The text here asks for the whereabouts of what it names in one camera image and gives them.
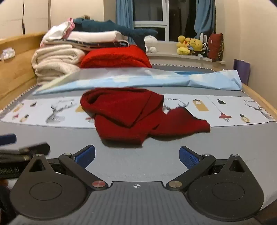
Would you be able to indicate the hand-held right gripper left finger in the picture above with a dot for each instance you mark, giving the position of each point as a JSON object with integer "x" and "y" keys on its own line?
{"x": 85, "y": 155}

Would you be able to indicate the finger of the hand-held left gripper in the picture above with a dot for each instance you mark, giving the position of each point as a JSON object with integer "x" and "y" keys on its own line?
{"x": 7, "y": 139}
{"x": 39, "y": 149}

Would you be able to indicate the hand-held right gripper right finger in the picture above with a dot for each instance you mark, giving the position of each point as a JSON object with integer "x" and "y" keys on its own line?
{"x": 188, "y": 156}

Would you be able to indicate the dark red knitted sweater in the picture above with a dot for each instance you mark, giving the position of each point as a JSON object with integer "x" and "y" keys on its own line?
{"x": 121, "y": 114}

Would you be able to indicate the grey printed bed sheet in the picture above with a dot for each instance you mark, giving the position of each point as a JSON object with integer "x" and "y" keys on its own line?
{"x": 138, "y": 164}

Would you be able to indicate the white crumpled paper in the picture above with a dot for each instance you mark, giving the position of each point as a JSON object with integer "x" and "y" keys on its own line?
{"x": 7, "y": 54}

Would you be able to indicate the cream fluffy folded blanket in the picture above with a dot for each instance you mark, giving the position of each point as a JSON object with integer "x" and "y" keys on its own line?
{"x": 54, "y": 62}

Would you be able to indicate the white window sill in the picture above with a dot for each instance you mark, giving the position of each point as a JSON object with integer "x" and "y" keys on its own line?
{"x": 173, "y": 57}

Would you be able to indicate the red fluffy blanket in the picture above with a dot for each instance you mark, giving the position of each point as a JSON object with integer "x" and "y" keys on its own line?
{"x": 116, "y": 57}

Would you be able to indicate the black white striped toy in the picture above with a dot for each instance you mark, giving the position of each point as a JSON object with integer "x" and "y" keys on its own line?
{"x": 204, "y": 49}

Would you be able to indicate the yellow duck plush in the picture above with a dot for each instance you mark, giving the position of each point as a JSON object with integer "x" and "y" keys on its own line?
{"x": 182, "y": 46}

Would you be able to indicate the yellow bear plush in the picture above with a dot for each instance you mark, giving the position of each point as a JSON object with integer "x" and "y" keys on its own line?
{"x": 195, "y": 45}

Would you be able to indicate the dark red cushion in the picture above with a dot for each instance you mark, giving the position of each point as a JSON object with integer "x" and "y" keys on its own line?
{"x": 215, "y": 47}

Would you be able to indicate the pink and white cloth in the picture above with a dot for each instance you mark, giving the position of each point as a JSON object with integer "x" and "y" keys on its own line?
{"x": 56, "y": 32}

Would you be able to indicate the white folded quilt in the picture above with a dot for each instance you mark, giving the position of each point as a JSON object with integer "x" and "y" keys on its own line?
{"x": 95, "y": 37}

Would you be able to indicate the white plush toy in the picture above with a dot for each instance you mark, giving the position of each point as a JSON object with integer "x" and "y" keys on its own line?
{"x": 151, "y": 44}

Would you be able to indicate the cream wardrobe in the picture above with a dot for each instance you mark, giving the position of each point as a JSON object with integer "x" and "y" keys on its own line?
{"x": 26, "y": 15}

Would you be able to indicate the dark blue shark plush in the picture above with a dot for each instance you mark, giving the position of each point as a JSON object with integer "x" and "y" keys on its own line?
{"x": 103, "y": 26}

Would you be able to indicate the white framed window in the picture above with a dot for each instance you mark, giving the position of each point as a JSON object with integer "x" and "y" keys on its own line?
{"x": 151, "y": 23}

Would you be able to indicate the blue curtain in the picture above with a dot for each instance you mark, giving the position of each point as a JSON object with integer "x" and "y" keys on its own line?
{"x": 204, "y": 17}
{"x": 124, "y": 19}

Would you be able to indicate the wooden bed frame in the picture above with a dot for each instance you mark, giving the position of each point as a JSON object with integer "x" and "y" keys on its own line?
{"x": 17, "y": 69}

